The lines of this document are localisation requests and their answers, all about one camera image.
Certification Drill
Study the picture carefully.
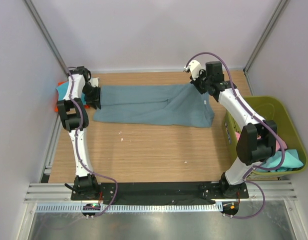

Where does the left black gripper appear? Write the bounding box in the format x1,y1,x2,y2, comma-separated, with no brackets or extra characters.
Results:
82,83,101,110

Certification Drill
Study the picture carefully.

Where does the grey blue t shirt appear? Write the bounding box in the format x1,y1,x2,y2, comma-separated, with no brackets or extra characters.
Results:
93,83,214,128

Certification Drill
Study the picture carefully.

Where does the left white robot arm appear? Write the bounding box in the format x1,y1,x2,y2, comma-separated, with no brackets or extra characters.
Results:
55,66,101,201

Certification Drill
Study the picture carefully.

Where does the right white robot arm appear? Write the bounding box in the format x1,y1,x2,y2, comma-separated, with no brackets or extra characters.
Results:
185,60,277,198

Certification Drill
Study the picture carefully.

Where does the folded orange t shirt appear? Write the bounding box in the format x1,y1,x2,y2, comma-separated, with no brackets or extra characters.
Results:
54,81,90,113

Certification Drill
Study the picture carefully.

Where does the folded turquoise t shirt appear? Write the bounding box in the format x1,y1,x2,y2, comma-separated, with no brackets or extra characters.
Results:
56,81,69,101

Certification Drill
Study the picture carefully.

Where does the olive green plastic basket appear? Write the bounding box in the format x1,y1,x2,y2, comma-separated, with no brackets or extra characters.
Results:
222,96,308,179

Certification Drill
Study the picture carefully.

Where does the pink t shirt in basket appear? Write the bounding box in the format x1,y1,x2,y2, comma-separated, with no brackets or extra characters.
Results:
235,132,288,152

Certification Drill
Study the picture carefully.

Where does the turquoise t shirt in basket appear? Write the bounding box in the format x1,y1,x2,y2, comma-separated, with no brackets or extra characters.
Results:
262,149,304,173

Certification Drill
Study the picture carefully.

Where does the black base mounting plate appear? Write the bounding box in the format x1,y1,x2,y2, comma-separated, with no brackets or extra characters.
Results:
65,181,249,215

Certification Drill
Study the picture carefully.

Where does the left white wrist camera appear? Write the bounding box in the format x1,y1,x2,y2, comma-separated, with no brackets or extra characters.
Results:
90,77,99,88

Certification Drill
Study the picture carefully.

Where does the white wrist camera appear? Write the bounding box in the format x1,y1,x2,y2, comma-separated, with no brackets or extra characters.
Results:
184,60,203,81
90,77,99,88

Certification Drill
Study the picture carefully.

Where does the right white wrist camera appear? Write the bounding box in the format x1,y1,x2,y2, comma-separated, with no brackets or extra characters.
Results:
184,60,203,81

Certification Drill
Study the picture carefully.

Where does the right aluminium corner post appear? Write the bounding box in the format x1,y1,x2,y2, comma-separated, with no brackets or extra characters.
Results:
243,0,292,75

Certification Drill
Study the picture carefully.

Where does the aluminium corner post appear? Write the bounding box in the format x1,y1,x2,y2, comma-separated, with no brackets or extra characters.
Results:
22,0,68,75
243,0,292,75

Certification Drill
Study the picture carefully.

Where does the left aluminium corner post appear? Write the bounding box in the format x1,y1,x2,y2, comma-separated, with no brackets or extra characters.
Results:
22,0,68,75

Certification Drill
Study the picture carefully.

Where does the aluminium front frame rail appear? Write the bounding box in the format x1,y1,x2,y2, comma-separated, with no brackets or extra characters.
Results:
24,180,297,203

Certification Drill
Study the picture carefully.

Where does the white slotted cable duct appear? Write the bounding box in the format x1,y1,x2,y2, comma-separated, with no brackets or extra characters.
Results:
36,202,223,213

